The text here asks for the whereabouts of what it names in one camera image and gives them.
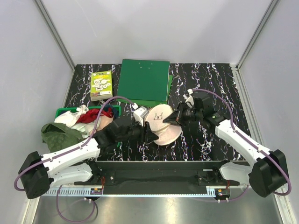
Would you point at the olive green garment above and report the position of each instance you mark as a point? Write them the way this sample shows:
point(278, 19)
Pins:
point(58, 136)

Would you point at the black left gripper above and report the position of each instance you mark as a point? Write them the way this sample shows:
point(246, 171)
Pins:
point(145, 134)

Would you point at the white mesh laundry bag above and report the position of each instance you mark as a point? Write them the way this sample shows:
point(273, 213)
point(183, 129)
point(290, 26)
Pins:
point(166, 133)

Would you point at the white garment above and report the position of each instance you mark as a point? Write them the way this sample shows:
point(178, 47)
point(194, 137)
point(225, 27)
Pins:
point(69, 116)

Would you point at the beige skin-tone garment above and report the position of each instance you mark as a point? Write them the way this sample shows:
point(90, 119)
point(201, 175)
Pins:
point(103, 122)

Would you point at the green plastic laundry basket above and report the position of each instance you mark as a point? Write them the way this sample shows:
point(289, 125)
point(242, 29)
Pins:
point(78, 123)

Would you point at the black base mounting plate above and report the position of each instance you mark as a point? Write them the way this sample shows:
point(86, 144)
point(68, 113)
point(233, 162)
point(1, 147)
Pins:
point(156, 177)

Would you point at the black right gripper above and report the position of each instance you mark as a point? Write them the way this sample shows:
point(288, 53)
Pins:
point(175, 117)

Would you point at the green binder folder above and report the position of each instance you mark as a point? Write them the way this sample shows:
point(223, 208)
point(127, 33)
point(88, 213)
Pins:
point(144, 79)

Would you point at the dark blue garment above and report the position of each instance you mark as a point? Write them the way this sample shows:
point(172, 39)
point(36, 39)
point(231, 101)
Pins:
point(110, 111)

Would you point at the thin green folder underneath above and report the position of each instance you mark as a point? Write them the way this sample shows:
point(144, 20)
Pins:
point(151, 103)

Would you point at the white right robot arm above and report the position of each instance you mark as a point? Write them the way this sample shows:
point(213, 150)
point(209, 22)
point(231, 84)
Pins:
point(266, 172)

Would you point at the red garment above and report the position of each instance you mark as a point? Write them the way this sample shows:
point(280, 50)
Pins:
point(92, 114)

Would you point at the yellow-green book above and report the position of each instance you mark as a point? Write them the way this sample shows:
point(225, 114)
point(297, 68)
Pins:
point(101, 86)

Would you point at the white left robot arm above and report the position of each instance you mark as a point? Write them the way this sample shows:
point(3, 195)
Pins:
point(74, 164)

